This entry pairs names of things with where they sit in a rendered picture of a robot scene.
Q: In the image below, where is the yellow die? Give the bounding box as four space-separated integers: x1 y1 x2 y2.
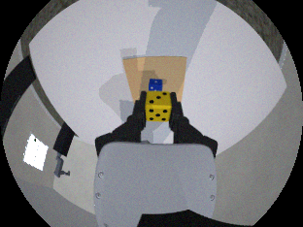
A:
145 91 172 122

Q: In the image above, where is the tan flat mat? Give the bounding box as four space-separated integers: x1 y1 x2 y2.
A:
122 56 186 103

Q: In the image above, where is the blue die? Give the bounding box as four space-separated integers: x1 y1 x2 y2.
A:
149 79 162 91

